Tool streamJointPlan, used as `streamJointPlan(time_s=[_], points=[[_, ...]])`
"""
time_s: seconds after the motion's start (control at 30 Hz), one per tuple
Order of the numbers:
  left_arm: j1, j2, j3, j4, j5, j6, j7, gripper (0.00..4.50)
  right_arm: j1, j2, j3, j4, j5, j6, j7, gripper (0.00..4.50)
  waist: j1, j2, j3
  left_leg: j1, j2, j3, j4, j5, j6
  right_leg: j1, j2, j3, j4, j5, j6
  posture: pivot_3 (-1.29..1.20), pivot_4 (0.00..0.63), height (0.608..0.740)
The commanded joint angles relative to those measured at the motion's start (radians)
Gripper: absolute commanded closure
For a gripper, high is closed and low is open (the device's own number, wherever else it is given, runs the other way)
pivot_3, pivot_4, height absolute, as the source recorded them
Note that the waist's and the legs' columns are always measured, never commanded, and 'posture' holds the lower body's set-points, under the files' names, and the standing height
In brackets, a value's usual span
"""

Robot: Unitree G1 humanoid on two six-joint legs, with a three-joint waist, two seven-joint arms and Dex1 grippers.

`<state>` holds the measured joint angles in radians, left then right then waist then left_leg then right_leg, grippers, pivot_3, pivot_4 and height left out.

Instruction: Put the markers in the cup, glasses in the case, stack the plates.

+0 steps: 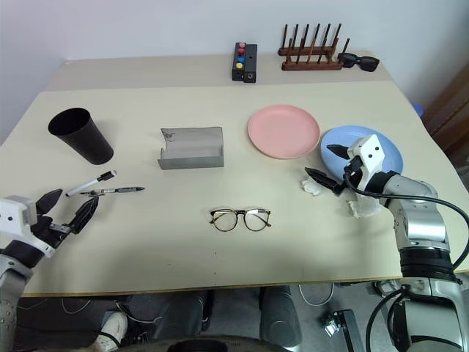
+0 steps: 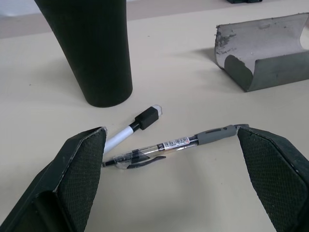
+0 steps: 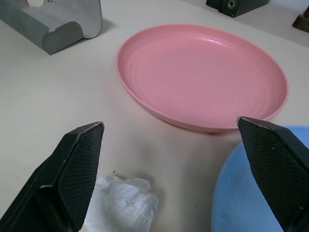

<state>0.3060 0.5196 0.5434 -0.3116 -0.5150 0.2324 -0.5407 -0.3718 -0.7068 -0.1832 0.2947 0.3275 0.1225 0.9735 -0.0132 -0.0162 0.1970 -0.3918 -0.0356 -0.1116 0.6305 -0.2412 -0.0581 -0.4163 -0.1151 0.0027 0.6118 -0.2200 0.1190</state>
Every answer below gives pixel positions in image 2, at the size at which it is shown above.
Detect white marker with black cap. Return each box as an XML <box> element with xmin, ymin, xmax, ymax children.
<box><xmin>103</xmin><ymin>104</ymin><xmax>163</xmax><ymax>155</ymax></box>

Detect clear gel pen grey grip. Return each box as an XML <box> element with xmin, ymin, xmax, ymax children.
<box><xmin>102</xmin><ymin>124</ymin><xmax>250</xmax><ymax>170</ymax></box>

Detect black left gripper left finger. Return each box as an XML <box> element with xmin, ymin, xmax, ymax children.
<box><xmin>0</xmin><ymin>126</ymin><xmax>108</xmax><ymax>232</ymax></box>

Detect black object at table edge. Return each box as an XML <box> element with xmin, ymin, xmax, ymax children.
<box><xmin>226</xmin><ymin>0</ymin><xmax>263</xmax><ymax>4</ymax></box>

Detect grey curved phone stand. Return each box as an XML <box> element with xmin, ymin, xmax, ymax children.
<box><xmin>213</xmin><ymin>12</ymin><xmax>309</xmax><ymax>93</ymax></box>

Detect black cylindrical pen holder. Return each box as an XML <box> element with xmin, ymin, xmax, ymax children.
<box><xmin>33</xmin><ymin>0</ymin><xmax>134</xmax><ymax>108</ymax></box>

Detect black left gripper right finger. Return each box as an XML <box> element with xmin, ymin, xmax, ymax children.
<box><xmin>236</xmin><ymin>125</ymin><xmax>309</xmax><ymax>232</ymax></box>

